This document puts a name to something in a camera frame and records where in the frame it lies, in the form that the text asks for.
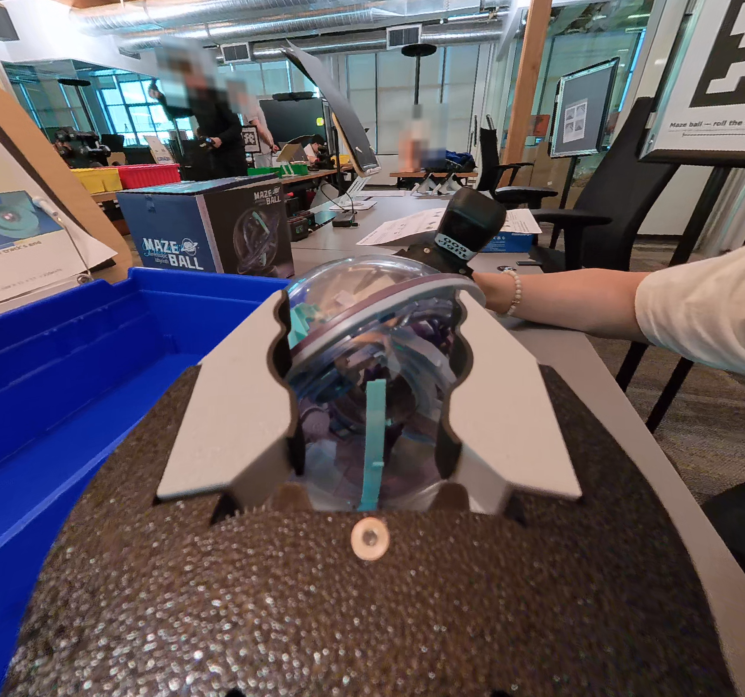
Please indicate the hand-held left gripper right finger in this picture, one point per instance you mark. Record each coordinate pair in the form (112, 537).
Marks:
(518, 429)

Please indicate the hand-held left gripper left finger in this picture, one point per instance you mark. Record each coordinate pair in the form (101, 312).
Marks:
(221, 429)

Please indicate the clear plastic maze ball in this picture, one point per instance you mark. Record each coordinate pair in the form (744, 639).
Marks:
(372, 330)

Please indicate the person's right hand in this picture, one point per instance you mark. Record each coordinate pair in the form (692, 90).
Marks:
(493, 292)

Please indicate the black office chair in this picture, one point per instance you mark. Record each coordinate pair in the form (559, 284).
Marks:
(506, 179)
(628, 184)

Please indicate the blue white cardboard box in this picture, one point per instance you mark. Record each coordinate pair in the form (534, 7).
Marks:
(512, 242)

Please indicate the white stand base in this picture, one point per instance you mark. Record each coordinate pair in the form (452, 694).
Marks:
(355, 199)

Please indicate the black power adapter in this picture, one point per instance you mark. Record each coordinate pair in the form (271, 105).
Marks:
(344, 219)

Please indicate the blue plastic bin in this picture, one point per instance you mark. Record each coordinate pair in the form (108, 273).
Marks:
(87, 371)

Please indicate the grey pinboard on stand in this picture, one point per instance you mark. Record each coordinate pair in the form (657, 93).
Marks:
(585, 109)

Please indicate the black battery box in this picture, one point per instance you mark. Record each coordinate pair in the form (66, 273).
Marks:
(302, 225)

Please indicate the black floor lamp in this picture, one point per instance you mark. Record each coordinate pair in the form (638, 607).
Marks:
(419, 49)

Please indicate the white vent grille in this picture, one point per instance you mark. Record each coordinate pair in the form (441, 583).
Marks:
(403, 36)

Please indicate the green plastic bin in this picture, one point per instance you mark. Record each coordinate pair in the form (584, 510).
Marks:
(279, 170)

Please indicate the large black screen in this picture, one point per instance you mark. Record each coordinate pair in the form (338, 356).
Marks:
(291, 118)

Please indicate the dark printed cardboard box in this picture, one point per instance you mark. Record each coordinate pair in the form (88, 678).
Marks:
(169, 219)

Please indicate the person's white sleeve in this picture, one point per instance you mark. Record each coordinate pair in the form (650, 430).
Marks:
(698, 307)

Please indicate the printed instruction sheet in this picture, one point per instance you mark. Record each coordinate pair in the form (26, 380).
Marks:
(35, 260)

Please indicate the framed sign on black easel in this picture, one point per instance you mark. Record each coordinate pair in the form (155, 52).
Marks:
(698, 97)

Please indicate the red plastic bin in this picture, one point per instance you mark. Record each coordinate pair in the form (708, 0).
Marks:
(148, 176)

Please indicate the yellow plastic bin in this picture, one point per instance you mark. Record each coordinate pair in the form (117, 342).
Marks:
(96, 180)

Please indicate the instruction sheet on board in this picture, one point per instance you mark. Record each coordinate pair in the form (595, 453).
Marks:
(58, 184)

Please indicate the wooden post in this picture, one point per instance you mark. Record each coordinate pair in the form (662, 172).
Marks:
(532, 56)

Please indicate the narrow silver ventilation duct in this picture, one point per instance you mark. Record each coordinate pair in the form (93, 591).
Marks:
(262, 36)

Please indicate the wide silver ventilation duct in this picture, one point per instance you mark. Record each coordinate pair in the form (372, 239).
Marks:
(262, 1)

